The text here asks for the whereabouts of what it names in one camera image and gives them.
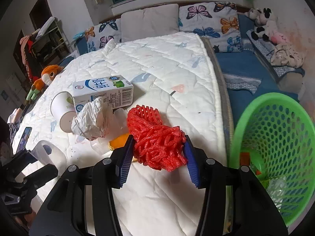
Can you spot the person's left hand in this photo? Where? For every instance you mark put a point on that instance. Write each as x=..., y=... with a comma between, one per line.
x=26, y=220

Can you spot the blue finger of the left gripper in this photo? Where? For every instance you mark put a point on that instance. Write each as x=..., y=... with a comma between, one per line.
x=40, y=177
x=21, y=160

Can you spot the white paper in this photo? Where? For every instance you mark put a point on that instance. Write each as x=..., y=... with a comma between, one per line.
x=93, y=121

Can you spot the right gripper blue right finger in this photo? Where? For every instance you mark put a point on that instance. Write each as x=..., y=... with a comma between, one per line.
x=189, y=152

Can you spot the white paper cup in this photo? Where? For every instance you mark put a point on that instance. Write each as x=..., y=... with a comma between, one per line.
x=63, y=110

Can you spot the pink plush toy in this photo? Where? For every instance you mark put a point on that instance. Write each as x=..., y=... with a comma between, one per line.
x=279, y=38

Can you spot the butterfly pillow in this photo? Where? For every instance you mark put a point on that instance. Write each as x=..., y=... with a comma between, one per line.
x=98, y=36
x=216, y=21

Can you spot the cow plush toy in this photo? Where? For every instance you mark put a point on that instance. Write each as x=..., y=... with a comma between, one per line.
x=265, y=23

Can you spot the grey pillow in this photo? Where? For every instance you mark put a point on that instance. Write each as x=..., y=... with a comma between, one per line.
x=150, y=22

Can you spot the red foam fruit net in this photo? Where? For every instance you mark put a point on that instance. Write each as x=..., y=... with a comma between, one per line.
x=157, y=145

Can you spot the blue white milk carton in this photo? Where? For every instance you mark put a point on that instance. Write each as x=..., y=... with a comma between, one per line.
x=115, y=91

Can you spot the right butterfly pillow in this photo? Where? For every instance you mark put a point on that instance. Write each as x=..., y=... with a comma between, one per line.
x=216, y=21

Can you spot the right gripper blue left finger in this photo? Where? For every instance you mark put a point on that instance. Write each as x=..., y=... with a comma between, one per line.
x=124, y=156

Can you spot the left butterfly pillow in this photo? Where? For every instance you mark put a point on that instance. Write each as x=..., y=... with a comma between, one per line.
x=98, y=36

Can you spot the green plastic basket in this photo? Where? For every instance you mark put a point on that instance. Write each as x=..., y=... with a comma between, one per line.
x=279, y=135

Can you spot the orange peel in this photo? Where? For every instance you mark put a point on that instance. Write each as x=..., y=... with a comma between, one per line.
x=118, y=142

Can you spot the orange snack wrapper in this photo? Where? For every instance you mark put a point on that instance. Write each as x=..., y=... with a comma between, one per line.
x=245, y=159

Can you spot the black smartphone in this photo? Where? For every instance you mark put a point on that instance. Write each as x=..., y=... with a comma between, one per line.
x=24, y=139

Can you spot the orange plush toy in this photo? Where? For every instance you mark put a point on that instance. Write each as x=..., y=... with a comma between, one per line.
x=48, y=74

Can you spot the hanging red pink clothes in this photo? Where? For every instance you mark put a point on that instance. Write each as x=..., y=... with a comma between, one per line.
x=23, y=43

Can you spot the white quilted mattress pad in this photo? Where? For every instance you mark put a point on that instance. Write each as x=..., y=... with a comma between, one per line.
x=174, y=75

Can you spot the metal shelf rack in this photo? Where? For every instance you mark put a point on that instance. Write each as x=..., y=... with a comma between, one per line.
x=50, y=46

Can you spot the spotted cloth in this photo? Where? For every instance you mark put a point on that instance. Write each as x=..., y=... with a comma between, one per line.
x=286, y=55

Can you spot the clear plastic cup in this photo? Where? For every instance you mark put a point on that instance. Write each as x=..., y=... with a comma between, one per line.
x=277, y=189

